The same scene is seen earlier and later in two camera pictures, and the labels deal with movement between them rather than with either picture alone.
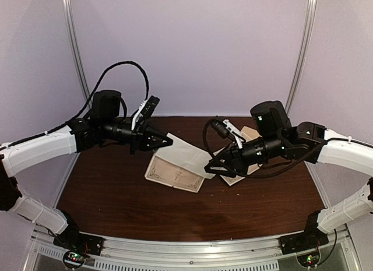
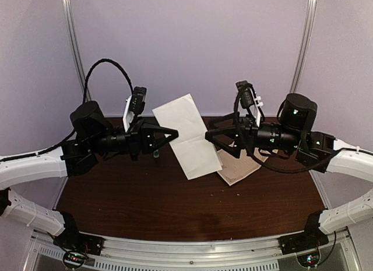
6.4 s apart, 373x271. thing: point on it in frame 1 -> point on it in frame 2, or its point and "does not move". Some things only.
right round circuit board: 310,259 does not move
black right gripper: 232,158 -> 231,132
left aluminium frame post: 69,12 does not move
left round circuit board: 74,259 does not move
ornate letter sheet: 181,165 -> 197,155
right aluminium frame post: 305,52 does not move
